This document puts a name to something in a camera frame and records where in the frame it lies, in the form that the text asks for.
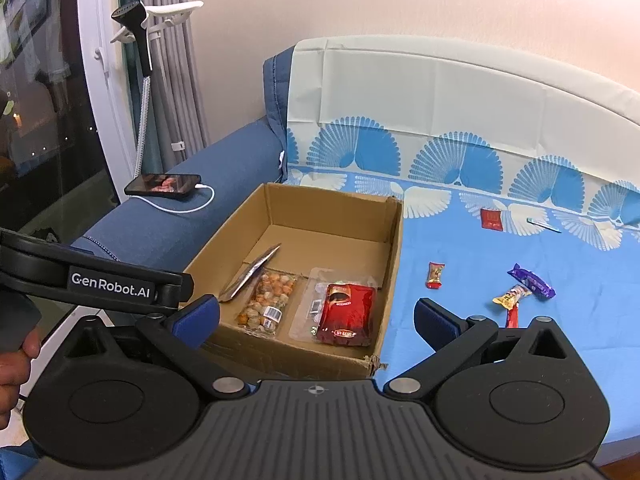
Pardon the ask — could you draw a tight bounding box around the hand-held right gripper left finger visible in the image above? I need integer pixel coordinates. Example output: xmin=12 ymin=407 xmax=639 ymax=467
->
xmin=65 ymin=294 xmax=258 ymax=403

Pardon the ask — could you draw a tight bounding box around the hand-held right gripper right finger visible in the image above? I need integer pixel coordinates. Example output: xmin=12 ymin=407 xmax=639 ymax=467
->
xmin=382 ymin=298 xmax=571 ymax=402

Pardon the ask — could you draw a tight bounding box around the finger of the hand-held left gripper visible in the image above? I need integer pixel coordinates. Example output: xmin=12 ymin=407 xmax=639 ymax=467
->
xmin=150 ymin=271 xmax=197 ymax=317

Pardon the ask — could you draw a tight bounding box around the silver foil packet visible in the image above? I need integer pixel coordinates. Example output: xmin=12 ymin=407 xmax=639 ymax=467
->
xmin=218 ymin=242 xmax=282 ymax=303

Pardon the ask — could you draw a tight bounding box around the clear bag of nuts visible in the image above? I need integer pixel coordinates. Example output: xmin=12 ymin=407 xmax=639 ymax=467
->
xmin=235 ymin=269 xmax=298 ymax=338

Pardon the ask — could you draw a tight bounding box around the yellow snack bar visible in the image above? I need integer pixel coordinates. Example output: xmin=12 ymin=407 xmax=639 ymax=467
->
xmin=492 ymin=284 xmax=533 ymax=309

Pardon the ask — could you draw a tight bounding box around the large red coffee packet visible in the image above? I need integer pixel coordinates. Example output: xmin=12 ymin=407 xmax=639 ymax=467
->
xmin=314 ymin=282 xmax=377 ymax=348

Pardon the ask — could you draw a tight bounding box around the purple candy bar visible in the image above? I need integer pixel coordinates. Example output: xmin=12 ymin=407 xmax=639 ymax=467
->
xmin=507 ymin=263 xmax=557 ymax=301

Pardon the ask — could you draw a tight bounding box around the clear bag of candies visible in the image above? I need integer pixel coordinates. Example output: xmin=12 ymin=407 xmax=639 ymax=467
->
xmin=289 ymin=267 xmax=382 ymax=343

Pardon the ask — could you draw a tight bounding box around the brown cardboard box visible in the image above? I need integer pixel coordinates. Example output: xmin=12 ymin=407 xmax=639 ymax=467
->
xmin=184 ymin=182 xmax=405 ymax=381

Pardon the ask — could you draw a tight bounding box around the person's left hand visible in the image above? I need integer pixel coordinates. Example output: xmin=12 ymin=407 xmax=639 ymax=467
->
xmin=0 ymin=332 xmax=43 ymax=431

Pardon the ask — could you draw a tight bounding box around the dark cloth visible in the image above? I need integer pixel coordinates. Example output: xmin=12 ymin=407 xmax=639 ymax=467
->
xmin=27 ymin=227 xmax=63 ymax=246

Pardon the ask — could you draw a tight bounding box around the black smartphone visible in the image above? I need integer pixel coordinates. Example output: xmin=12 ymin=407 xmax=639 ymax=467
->
xmin=124 ymin=173 xmax=202 ymax=197

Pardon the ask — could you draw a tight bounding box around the blue fan-print sheet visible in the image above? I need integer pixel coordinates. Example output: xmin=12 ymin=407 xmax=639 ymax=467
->
xmin=282 ymin=35 xmax=640 ymax=461

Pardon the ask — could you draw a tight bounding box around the blue sofa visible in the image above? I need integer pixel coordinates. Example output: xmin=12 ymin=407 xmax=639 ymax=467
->
xmin=70 ymin=45 xmax=296 ymax=281

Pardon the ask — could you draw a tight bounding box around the grey curtain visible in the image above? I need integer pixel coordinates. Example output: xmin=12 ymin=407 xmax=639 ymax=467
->
xmin=150 ymin=0 xmax=211 ymax=171

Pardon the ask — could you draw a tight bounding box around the person's blue clothing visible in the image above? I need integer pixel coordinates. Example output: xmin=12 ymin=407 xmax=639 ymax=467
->
xmin=0 ymin=442 xmax=38 ymax=480

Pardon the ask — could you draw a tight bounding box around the white plastic hanger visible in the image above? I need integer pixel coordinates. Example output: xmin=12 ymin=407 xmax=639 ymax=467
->
xmin=94 ymin=0 xmax=205 ymax=61

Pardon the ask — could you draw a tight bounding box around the white charging cable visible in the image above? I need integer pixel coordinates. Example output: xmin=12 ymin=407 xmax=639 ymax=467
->
xmin=137 ymin=182 xmax=216 ymax=215

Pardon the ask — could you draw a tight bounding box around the white door frame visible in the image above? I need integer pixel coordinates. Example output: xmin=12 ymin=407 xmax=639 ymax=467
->
xmin=77 ymin=0 xmax=138 ymax=206

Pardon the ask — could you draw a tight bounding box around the black garment steamer with hose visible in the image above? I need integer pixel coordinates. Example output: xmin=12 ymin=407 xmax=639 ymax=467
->
xmin=111 ymin=0 xmax=153 ymax=178

